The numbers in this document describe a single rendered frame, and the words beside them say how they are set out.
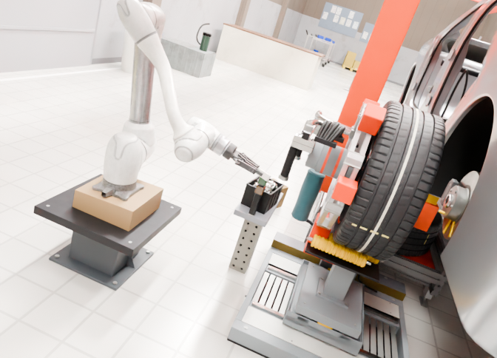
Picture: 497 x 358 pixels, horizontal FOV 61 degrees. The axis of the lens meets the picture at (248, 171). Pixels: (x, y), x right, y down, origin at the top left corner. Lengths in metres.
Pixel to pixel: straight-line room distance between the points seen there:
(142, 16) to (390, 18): 1.20
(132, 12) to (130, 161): 0.63
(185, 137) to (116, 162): 0.38
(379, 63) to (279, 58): 7.48
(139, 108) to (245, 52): 7.92
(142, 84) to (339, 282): 1.30
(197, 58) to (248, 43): 2.81
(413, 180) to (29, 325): 1.56
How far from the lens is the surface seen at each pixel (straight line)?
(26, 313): 2.01
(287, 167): 1.77
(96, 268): 2.22
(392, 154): 1.63
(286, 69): 9.74
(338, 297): 2.15
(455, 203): 1.99
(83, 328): 1.96
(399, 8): 2.35
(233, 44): 10.02
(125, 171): 1.99
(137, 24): 1.88
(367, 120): 1.66
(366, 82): 2.35
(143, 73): 2.08
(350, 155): 1.64
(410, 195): 1.63
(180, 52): 7.43
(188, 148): 1.72
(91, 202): 2.05
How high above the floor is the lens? 1.37
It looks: 21 degrees down
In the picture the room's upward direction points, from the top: 18 degrees clockwise
